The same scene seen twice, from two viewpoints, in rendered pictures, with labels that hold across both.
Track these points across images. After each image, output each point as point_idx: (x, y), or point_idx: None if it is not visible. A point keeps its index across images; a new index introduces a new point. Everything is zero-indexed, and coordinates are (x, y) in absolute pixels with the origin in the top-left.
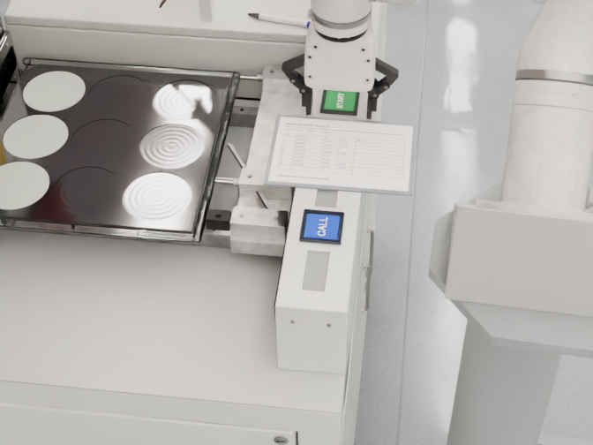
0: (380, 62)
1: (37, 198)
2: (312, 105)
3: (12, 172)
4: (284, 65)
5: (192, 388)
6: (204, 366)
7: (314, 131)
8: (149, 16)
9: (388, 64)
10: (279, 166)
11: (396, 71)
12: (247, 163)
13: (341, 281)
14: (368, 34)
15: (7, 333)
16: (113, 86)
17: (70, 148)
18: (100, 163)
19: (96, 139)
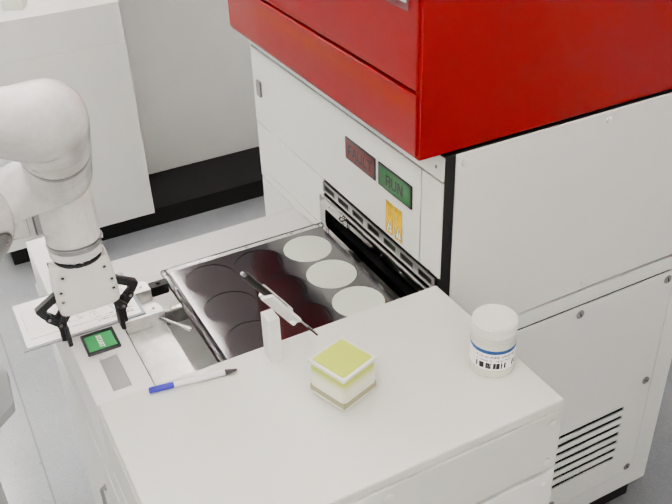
0: (49, 297)
1: (285, 248)
2: (122, 331)
3: (318, 252)
4: (133, 277)
5: (128, 260)
6: (129, 269)
7: (107, 313)
8: (323, 334)
9: (43, 304)
10: (118, 284)
11: (36, 308)
12: (171, 333)
13: (36, 251)
14: (50, 258)
15: (253, 238)
16: (320, 323)
17: (298, 276)
18: (268, 278)
19: (288, 288)
